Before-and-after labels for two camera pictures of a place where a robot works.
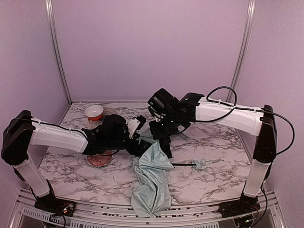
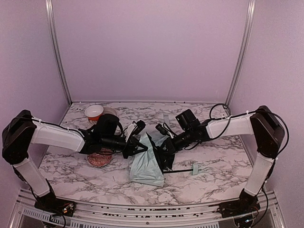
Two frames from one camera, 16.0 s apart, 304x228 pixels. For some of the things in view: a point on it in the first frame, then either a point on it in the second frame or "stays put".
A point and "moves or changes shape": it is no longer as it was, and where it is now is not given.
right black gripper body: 158,132 → 166,150
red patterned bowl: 99,160 stays put
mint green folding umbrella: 151,167 moves or changes shape
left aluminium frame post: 50,13 stays put
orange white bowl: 94,112 stays put
